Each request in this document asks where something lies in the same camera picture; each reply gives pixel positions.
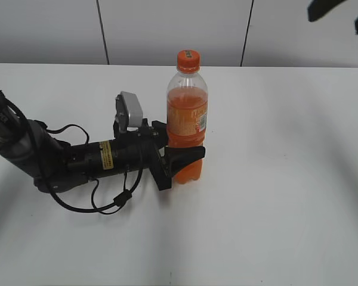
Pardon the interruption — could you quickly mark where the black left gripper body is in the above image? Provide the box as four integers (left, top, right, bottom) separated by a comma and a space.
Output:
66, 119, 172, 191

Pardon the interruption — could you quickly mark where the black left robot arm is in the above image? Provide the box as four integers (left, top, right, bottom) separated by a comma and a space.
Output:
0, 91, 205, 192

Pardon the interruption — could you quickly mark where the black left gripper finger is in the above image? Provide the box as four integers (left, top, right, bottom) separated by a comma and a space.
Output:
164, 146, 205, 178
152, 120, 168, 148

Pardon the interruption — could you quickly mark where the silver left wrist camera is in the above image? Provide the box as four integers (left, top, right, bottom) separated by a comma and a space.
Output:
115, 91, 143, 133

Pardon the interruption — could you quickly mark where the orange soda bottle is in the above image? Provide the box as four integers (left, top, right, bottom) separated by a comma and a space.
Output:
166, 64, 209, 185

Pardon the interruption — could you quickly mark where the orange bottle cap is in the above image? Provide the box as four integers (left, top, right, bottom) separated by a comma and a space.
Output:
177, 49, 200, 74

